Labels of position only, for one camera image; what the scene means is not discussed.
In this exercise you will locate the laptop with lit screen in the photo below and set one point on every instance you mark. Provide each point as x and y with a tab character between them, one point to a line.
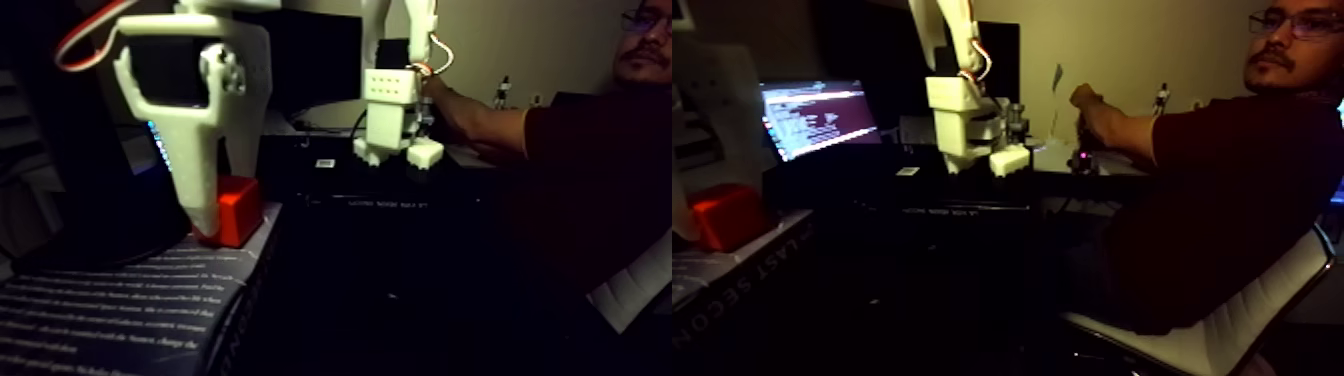
160	147

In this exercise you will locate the black platform with white lettering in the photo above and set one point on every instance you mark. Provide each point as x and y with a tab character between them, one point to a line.
362	200

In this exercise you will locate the person's left hand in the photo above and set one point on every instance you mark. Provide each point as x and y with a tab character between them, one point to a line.
441	100

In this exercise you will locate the dark leader arm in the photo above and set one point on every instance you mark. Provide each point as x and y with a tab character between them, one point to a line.
1082	158

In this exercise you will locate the small white label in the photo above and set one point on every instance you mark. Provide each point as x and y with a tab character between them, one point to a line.
326	163

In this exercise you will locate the black flat monitor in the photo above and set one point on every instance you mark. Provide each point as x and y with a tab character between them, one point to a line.
315	58

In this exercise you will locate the person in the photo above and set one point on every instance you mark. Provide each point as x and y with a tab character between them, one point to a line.
609	178

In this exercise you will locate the red cube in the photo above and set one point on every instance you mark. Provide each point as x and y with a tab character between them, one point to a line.
242	210

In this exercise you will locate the small dark figurine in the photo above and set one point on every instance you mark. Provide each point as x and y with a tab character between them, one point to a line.
503	97

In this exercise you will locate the black box with white text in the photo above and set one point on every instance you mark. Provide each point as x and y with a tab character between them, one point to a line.
105	315

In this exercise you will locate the large dark monitor round stand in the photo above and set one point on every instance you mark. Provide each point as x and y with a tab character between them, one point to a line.
63	136

